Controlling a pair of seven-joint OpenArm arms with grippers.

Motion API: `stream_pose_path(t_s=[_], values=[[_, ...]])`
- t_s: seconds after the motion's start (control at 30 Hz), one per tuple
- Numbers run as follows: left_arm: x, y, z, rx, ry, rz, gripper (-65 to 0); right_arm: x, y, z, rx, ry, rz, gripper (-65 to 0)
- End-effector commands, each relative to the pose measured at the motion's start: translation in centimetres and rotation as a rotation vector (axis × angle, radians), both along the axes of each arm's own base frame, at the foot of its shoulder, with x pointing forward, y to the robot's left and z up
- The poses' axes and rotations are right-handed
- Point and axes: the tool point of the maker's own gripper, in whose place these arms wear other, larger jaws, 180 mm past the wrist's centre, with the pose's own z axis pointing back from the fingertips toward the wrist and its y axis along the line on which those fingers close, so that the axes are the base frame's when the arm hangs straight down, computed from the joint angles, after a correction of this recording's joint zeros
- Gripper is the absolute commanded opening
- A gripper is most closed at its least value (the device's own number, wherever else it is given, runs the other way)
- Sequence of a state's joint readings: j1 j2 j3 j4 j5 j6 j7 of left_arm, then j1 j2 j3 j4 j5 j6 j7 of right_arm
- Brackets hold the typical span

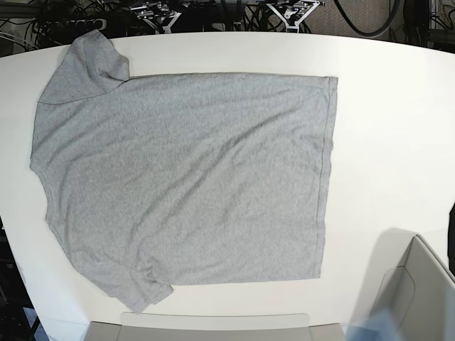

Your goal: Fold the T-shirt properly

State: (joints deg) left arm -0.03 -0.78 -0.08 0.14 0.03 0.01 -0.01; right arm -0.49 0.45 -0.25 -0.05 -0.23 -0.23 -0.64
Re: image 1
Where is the grey T-shirt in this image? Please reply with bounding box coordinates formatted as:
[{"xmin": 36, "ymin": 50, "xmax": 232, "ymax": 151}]
[{"xmin": 30, "ymin": 31, "xmax": 338, "ymax": 313}]

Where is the grey tray at bottom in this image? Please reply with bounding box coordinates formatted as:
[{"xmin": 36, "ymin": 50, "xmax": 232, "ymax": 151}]
[{"xmin": 85, "ymin": 313, "xmax": 346, "ymax": 340}]

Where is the black power strip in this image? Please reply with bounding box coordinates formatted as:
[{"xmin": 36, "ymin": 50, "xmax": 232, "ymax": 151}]
[{"xmin": 47, "ymin": 18, "xmax": 107, "ymax": 33}]

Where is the grey bin at right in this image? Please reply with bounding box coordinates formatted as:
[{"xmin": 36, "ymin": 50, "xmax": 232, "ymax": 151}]
[{"xmin": 368, "ymin": 235, "xmax": 454, "ymax": 340}]

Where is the black cable bundle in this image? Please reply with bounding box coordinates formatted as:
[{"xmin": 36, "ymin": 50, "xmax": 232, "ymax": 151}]
[{"xmin": 198, "ymin": 0, "xmax": 282, "ymax": 35}]

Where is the white gripper mount right background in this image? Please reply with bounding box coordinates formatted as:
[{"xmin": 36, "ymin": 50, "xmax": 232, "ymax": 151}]
[{"xmin": 265, "ymin": 0, "xmax": 326, "ymax": 33}]

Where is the white gripper mount background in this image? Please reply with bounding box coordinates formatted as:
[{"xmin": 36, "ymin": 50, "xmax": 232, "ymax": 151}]
[
  {"xmin": 129, "ymin": 1, "xmax": 181, "ymax": 34},
  {"xmin": 265, "ymin": 0, "xmax": 326, "ymax": 33}
]

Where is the white gripper mount left background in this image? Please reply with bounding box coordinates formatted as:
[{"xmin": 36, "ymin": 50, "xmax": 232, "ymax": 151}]
[{"xmin": 129, "ymin": 1, "xmax": 181, "ymax": 34}]

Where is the thick black hose loop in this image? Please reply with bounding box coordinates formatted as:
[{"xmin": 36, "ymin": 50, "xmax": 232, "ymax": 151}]
[{"xmin": 332, "ymin": 0, "xmax": 399, "ymax": 36}]

